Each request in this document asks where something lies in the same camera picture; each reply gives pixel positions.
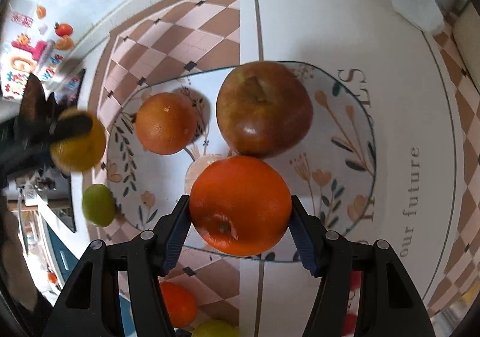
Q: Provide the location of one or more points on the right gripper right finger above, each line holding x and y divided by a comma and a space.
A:
389, 303

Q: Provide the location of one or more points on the cream utensil holder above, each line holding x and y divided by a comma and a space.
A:
466, 33

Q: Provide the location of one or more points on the green apple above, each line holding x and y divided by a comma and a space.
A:
215, 328
98, 205

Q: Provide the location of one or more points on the green apple front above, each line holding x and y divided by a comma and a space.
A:
215, 328

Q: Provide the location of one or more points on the small brownish orange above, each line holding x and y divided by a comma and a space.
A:
165, 123

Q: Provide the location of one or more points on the red cherry tomato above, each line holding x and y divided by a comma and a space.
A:
349, 324
355, 280

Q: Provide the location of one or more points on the yellow pear fruit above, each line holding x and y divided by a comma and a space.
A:
80, 153

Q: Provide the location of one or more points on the white crumpled tissue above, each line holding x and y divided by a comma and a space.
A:
423, 14

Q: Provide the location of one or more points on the floral oval plate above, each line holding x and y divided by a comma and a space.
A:
332, 170

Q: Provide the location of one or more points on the red cherry tomato far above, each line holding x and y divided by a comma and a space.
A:
355, 280

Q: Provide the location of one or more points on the colourful wall sticker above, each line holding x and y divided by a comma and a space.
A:
33, 42

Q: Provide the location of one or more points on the checkered table mat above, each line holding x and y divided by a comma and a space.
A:
415, 87

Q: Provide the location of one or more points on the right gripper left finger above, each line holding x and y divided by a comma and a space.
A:
89, 304

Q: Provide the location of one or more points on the dark red apple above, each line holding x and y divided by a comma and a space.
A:
262, 109

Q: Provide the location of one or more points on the red cherry tomato near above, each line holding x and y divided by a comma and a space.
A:
349, 324

